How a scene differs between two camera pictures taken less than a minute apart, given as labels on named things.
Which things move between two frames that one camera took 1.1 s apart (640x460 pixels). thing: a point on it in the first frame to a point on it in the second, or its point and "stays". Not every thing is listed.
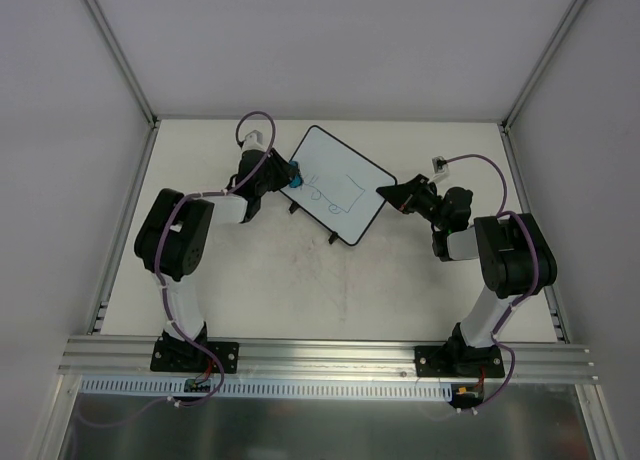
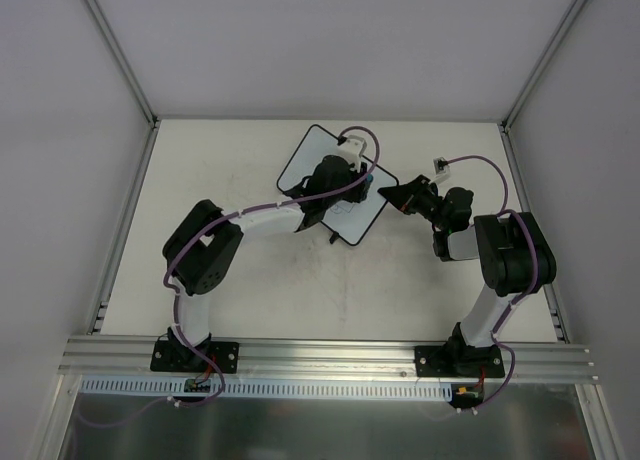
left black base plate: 182,356 stays
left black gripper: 279,170 to 358,188
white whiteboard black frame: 339,185 stays
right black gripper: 409,196 stays
